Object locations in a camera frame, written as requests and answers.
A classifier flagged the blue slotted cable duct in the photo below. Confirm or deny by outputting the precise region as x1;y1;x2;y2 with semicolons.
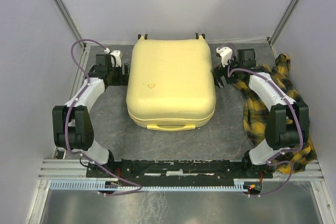
49;179;260;193

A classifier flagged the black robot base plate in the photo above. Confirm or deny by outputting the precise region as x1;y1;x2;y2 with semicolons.
86;159;272;187

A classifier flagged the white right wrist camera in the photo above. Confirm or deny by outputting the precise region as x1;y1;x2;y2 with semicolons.
216;45;235;67

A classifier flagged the left aluminium frame post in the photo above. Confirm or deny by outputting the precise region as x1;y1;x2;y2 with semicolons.
53;0;82;40

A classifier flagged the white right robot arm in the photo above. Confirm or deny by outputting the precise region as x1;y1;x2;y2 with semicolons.
212;45;316;177

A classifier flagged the yellow suitcase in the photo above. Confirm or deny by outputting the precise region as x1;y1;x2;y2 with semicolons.
126;34;216;132

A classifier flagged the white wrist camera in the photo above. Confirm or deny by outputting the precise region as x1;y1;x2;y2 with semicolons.
104;48;122;67
216;45;235;67

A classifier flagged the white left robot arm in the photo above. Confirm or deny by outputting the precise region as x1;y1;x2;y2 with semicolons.
52;50;130;177

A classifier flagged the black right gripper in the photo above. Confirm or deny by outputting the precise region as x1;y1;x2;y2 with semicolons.
210;55;241;90

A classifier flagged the right aluminium frame post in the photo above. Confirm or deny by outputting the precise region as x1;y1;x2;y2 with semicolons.
268;0;300;46

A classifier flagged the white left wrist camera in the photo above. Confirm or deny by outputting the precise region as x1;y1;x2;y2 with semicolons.
104;48;122;67

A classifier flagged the aluminium frame post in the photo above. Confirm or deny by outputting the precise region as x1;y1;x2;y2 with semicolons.
53;0;82;40
268;0;300;46

